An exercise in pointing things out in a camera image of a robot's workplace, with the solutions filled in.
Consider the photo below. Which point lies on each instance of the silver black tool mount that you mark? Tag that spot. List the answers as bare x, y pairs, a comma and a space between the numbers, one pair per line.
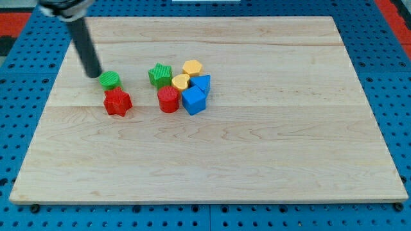
65, 10

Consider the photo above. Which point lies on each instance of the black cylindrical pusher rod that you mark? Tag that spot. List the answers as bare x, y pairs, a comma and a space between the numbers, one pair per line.
84, 45

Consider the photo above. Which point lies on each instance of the red star block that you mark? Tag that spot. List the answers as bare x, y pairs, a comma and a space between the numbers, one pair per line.
117, 102

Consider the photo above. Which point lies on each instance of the green star block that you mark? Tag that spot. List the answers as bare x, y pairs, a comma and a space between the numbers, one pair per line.
160, 76

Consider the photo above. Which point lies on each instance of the green cylinder block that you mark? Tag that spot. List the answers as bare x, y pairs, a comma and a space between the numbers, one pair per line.
110, 80

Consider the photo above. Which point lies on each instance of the red cylinder block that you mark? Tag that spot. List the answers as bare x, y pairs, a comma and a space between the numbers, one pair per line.
168, 98

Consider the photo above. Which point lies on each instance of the yellow heart block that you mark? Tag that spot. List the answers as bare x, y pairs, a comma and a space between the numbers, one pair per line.
180, 82

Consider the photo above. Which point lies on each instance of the yellow hexagon block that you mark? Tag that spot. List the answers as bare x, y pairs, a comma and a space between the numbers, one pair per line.
192, 67

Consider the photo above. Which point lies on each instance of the blue cube block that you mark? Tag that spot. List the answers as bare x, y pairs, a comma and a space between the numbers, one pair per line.
193, 100

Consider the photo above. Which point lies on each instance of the blue triangle block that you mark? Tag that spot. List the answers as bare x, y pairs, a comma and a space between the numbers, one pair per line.
202, 82

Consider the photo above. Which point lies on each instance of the wooden board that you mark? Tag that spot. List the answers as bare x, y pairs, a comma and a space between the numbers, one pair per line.
286, 120

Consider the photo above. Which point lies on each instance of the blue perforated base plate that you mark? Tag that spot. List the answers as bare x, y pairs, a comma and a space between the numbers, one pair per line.
381, 63

